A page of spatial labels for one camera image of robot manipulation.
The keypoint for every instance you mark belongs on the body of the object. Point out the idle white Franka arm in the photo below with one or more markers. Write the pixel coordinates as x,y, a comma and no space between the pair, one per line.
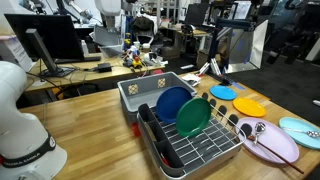
20,133

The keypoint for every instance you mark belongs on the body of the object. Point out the small white flat object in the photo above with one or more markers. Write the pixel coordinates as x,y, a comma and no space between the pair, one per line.
316,103

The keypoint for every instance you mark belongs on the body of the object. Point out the cardboard box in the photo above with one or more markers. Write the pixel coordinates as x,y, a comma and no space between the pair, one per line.
170,52

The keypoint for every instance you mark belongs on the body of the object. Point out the white mug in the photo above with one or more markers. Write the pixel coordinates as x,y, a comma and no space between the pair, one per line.
136,45

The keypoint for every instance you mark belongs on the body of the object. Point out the brown wooden spoon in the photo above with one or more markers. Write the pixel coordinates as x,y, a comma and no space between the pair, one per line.
276,154

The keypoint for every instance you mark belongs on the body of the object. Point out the black background monitor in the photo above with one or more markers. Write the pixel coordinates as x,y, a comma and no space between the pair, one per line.
196,14

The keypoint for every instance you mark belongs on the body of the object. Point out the green plate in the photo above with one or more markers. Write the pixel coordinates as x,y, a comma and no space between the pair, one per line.
193,116

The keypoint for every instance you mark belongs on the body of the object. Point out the grey bin lid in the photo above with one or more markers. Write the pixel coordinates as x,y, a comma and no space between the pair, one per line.
106,35

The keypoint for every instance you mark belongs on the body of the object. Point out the light blue plate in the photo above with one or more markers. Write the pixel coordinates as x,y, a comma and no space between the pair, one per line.
222,92

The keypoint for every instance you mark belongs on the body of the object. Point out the dark blue plate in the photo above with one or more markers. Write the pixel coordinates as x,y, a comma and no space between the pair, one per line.
171,103

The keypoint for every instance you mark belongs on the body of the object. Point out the pink plate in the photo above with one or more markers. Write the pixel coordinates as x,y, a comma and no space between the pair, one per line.
276,143

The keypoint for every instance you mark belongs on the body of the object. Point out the grey utensil caddy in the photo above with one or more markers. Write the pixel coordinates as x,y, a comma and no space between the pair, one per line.
166,150

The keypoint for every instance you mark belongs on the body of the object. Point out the clear plastic bin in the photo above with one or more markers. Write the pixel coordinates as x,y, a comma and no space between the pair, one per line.
111,50

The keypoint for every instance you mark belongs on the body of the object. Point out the orange plate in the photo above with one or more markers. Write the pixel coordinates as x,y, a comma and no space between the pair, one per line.
249,107

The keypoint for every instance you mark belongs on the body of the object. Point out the black camera stand frame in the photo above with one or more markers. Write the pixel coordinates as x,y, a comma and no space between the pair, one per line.
216,43

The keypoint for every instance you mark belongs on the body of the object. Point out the white headset device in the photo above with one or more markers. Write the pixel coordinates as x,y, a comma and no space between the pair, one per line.
153,58

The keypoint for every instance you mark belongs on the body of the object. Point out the wooden desk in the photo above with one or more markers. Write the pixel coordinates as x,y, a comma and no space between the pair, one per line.
83,76

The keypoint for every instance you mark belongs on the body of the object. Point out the black computer monitor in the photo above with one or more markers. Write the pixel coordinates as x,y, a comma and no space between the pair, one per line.
50,36

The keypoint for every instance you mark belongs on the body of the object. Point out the black keyboard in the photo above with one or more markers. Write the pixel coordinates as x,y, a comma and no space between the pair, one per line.
78,59

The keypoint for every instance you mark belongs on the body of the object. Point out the black power adapter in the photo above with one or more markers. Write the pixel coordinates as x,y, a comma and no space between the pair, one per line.
104,67

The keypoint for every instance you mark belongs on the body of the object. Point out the metal dish rack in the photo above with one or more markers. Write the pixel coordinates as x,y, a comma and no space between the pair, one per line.
200,150

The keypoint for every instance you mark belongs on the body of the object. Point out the black jacket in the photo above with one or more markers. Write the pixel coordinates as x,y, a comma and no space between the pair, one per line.
142,25

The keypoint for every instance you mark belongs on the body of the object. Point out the silver spoon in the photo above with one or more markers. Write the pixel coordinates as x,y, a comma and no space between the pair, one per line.
312,134

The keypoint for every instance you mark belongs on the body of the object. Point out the white office chair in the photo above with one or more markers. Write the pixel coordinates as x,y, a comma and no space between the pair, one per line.
145,37

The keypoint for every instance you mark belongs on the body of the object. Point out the silver ladle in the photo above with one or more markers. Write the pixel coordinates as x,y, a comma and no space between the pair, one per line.
260,127

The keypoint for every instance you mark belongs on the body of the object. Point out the white bottle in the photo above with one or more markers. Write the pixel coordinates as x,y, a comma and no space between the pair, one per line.
85,48

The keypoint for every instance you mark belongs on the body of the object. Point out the blue tape strip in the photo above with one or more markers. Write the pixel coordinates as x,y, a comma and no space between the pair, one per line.
237,85

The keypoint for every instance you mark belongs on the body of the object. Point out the teal plate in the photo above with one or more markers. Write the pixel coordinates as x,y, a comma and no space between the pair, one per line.
300,138

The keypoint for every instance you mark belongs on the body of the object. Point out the white foam board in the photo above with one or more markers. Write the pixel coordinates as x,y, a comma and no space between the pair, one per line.
259,43

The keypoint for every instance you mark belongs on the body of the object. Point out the grey monitor stand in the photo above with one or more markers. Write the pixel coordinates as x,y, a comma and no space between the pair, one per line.
41,50

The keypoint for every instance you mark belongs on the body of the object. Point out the white box with sign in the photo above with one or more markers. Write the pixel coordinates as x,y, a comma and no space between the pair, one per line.
13,50

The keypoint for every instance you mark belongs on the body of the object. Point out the yellow red toy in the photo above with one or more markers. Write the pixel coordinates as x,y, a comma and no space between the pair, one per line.
136,62

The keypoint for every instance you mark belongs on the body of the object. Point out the white background robot part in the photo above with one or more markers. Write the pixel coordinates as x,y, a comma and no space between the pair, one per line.
108,10

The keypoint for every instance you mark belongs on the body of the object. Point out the grey plastic bin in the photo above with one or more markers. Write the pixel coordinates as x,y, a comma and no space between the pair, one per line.
146,93

